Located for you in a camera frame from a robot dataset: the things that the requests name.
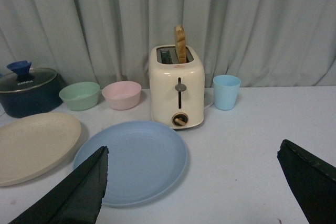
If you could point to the cream toaster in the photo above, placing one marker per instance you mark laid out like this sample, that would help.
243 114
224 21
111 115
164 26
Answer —
177 89

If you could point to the pink bowl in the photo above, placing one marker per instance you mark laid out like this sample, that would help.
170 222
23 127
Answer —
122 95

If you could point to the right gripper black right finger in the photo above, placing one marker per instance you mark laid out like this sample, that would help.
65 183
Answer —
311 180

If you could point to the light blue plate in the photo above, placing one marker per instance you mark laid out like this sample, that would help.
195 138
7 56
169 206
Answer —
146 159

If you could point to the light blue cup right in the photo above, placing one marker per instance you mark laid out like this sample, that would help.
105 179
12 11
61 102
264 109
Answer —
226 89

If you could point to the toast slice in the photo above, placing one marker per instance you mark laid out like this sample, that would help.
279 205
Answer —
180 43

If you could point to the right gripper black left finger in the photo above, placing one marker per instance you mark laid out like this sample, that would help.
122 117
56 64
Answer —
77 198

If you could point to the grey curtain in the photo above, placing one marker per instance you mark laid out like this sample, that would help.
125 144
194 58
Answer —
266 43

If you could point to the dark blue saucepan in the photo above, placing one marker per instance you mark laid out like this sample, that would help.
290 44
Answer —
37 100

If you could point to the beige plate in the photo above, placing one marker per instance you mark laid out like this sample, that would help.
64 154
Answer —
36 144

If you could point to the green bowl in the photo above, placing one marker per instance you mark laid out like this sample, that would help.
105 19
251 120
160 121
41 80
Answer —
80 96

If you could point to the glass pot lid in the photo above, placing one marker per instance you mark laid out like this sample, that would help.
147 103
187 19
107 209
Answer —
23 77

